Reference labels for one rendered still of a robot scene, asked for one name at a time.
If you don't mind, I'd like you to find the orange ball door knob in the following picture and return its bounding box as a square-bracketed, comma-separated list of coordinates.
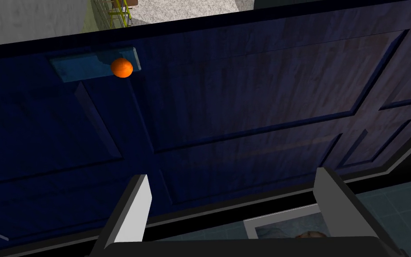
[111, 58, 134, 79]

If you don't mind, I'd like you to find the dark blue panelled door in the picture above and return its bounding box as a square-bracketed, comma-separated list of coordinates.
[0, 0, 411, 255]

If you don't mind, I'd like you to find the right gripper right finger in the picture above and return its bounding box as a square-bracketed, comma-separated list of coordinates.
[313, 167, 402, 255]

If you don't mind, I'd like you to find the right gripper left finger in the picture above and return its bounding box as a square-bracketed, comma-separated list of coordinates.
[90, 174, 153, 255]

